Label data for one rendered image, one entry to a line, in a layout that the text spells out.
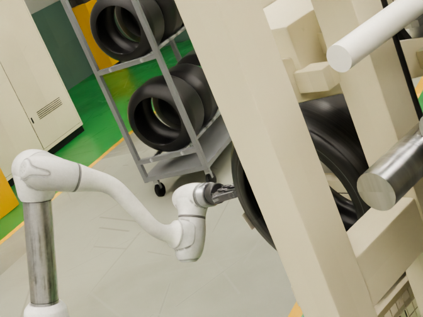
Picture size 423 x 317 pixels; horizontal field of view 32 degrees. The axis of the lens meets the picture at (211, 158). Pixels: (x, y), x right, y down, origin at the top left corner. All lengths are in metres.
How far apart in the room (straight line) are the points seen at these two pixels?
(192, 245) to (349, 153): 0.89
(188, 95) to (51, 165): 3.50
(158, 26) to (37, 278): 3.42
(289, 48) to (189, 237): 1.25
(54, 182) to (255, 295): 2.05
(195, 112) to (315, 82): 4.38
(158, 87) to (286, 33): 4.34
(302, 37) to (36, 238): 1.41
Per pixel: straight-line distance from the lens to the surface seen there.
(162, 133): 6.34
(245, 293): 4.35
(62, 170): 2.50
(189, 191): 2.72
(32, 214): 2.67
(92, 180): 2.55
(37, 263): 2.71
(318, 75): 1.55
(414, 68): 1.95
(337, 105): 2.09
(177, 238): 2.69
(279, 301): 4.15
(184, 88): 5.93
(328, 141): 2.02
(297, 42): 1.59
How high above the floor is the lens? 2.08
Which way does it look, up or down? 18 degrees down
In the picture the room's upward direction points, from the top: 23 degrees counter-clockwise
